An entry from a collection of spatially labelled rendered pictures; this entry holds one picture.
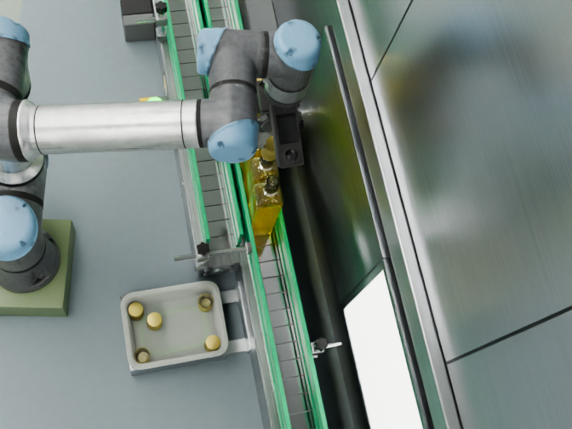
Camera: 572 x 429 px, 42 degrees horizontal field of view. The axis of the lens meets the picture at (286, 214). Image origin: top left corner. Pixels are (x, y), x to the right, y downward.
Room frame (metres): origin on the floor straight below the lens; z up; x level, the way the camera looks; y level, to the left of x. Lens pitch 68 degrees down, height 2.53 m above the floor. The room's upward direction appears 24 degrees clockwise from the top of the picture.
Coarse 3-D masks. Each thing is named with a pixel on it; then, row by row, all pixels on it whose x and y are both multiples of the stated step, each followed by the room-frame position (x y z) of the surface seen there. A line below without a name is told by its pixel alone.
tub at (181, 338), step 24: (168, 288) 0.39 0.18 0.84; (192, 288) 0.42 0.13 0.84; (216, 288) 0.44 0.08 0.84; (144, 312) 0.33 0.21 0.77; (168, 312) 0.36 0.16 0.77; (192, 312) 0.38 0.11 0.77; (216, 312) 0.39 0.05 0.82; (144, 336) 0.28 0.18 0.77; (168, 336) 0.30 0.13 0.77; (192, 336) 0.33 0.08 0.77; (168, 360) 0.25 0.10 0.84; (192, 360) 0.27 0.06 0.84
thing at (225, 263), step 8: (216, 256) 0.49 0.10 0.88; (224, 256) 0.50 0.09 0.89; (232, 256) 0.51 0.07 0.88; (208, 264) 0.47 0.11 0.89; (216, 264) 0.48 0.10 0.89; (224, 264) 0.48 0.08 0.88; (232, 264) 0.49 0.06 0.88; (200, 272) 0.45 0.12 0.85; (208, 272) 0.46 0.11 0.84; (216, 272) 0.47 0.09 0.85
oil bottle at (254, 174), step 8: (256, 160) 0.66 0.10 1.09; (248, 168) 0.66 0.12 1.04; (256, 168) 0.64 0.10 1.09; (272, 168) 0.66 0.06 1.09; (248, 176) 0.65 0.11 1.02; (256, 176) 0.63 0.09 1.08; (264, 176) 0.63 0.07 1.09; (248, 184) 0.64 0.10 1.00; (248, 192) 0.63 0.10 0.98; (248, 200) 0.62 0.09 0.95
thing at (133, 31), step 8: (120, 0) 1.03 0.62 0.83; (128, 0) 1.04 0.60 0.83; (136, 0) 1.05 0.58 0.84; (144, 0) 1.06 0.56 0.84; (128, 8) 1.02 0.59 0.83; (136, 8) 1.03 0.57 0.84; (144, 8) 1.04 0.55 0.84; (128, 16) 1.00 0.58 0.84; (136, 16) 1.01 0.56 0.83; (144, 16) 1.02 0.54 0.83; (152, 16) 1.03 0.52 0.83; (128, 24) 0.98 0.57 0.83; (136, 24) 0.99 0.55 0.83; (144, 24) 1.00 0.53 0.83; (152, 24) 1.01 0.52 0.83; (128, 32) 0.97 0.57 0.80; (136, 32) 0.99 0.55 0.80; (144, 32) 1.00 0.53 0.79; (152, 32) 1.01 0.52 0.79; (128, 40) 0.97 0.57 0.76; (136, 40) 0.99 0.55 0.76; (144, 40) 1.00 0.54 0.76
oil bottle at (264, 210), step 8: (256, 184) 0.61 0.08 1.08; (264, 184) 0.62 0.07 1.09; (256, 192) 0.60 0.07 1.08; (280, 192) 0.61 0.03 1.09; (256, 200) 0.58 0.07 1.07; (264, 200) 0.58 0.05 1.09; (272, 200) 0.59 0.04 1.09; (280, 200) 0.60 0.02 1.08; (256, 208) 0.57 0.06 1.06; (264, 208) 0.58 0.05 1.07; (272, 208) 0.59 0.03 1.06; (280, 208) 0.60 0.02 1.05; (256, 216) 0.57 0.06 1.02; (264, 216) 0.58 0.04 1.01; (272, 216) 0.59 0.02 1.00; (256, 224) 0.57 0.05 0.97; (264, 224) 0.58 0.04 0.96; (272, 224) 0.60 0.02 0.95; (256, 232) 0.58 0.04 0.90; (264, 232) 0.59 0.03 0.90
